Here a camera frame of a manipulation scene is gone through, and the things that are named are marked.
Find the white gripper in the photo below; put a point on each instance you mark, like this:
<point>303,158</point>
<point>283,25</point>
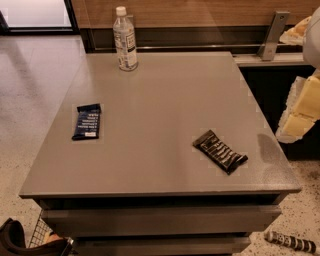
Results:
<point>312,41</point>

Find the black chocolate rxbar wrapper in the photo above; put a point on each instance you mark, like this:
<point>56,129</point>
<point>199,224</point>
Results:
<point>219,152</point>

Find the clear plastic water bottle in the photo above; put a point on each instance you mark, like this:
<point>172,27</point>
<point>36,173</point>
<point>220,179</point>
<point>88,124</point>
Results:
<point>125,41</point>

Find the blue rxbar wrapper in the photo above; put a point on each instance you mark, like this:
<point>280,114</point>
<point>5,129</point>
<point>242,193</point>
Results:
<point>88,122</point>

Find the grey drawer cabinet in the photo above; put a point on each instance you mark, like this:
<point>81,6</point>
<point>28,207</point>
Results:
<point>142,188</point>

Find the black and white striped tube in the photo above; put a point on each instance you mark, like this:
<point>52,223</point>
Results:
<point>292,242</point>

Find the black bag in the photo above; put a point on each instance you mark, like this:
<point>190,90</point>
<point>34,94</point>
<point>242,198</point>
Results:
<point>12,242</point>

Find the metal wall bracket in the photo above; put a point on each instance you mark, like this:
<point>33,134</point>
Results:
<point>268,48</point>

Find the wire mesh basket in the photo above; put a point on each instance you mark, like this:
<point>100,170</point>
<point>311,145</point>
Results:
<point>40,233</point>

